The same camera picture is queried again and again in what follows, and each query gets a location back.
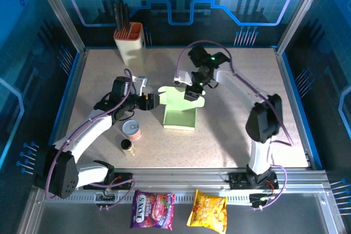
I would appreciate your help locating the light green paper box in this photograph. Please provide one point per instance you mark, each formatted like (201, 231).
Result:
(178, 113)

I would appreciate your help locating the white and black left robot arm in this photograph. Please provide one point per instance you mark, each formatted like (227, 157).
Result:
(63, 176)

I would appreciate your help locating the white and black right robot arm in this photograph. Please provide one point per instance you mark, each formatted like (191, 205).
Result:
(263, 119)

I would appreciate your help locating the pink tin can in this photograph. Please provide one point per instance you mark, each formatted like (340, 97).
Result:
(131, 130)

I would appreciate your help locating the cream knife block orange top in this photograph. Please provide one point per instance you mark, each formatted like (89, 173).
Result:
(131, 50)

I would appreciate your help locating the small bottle black cap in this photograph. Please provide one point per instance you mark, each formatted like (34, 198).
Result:
(127, 146)

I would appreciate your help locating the slotted aluminium strip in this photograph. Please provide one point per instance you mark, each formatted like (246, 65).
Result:
(181, 198)

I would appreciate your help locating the small black circuit board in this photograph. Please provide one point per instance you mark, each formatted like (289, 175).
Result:
(260, 199)
(105, 197)

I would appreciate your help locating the purple candy bag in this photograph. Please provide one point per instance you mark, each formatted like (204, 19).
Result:
(152, 209)

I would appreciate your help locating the yellow snack bag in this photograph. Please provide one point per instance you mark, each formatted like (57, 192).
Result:
(208, 212)

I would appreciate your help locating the aluminium side rail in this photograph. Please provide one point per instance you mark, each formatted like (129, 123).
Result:
(65, 94)
(297, 108)

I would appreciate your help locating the aluminium frame rail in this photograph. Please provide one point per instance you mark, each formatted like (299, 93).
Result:
(178, 176)

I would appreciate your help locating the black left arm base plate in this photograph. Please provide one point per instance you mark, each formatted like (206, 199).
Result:
(123, 180)

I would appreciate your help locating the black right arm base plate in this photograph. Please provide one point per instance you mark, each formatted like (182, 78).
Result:
(237, 180)

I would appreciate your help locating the aluminium frame post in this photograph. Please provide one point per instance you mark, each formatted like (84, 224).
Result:
(301, 12)
(59, 12)

